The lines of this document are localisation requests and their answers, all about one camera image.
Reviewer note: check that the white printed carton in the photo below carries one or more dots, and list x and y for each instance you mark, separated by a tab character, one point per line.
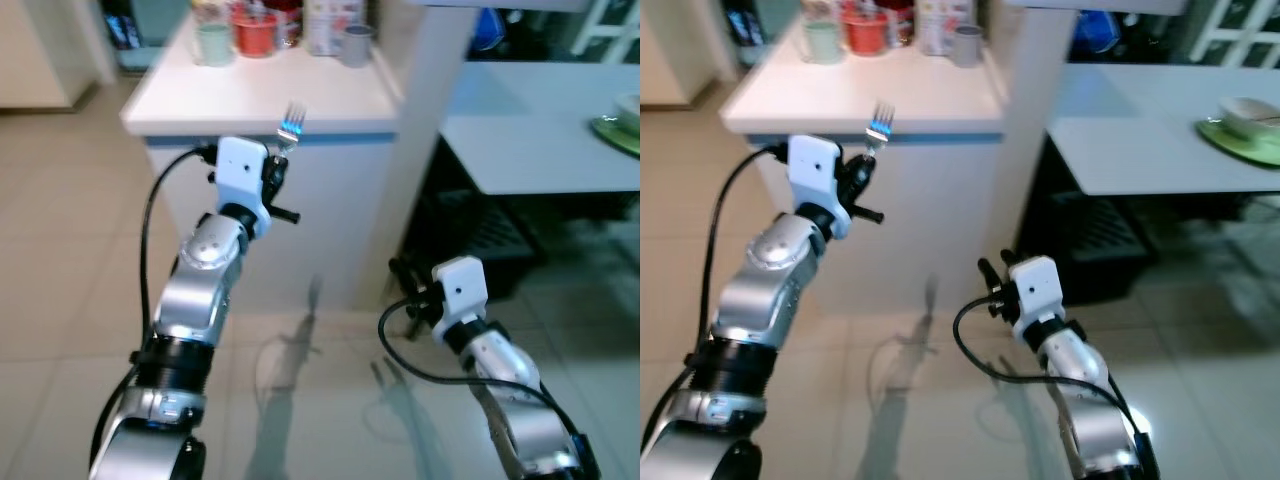
936	28
323	28

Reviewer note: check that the white chair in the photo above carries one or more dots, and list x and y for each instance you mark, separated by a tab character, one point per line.
1235	30
605	30

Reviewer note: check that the green plate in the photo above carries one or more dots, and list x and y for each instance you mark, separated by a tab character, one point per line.
1225	145
615	138

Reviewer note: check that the black rectangular object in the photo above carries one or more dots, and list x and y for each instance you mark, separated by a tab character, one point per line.
745	28
120	30

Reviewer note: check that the white kitchen counter cabinet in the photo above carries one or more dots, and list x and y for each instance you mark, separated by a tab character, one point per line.
260	100
860	100

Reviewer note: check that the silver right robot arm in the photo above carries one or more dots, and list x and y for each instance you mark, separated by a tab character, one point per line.
515	400
1090	400

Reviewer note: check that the pale green mug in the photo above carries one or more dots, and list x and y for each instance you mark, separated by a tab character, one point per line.
822	45
214	45

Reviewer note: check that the silver metal fork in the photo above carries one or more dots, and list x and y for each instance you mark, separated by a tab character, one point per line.
292	125
880	125

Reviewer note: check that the grey mug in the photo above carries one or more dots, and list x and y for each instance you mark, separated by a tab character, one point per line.
967	47
356	47

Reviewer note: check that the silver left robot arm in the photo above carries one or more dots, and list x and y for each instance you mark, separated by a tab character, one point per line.
765	290
190	290

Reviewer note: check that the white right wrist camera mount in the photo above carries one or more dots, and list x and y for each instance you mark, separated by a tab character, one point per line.
460	290
1035	290

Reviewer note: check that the red cup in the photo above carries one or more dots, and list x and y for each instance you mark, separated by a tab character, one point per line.
866	33
255	35

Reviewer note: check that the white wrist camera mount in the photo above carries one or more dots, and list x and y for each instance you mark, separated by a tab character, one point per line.
1035	290
460	290
240	170
815	170

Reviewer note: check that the black plastic crate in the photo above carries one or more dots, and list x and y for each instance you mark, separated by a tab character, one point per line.
1085	245
480	240

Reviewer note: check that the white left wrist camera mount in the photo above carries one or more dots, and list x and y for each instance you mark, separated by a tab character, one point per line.
240	170
815	170

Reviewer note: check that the white ribbed bowl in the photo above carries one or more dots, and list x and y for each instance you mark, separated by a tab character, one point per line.
1250	118
630	112

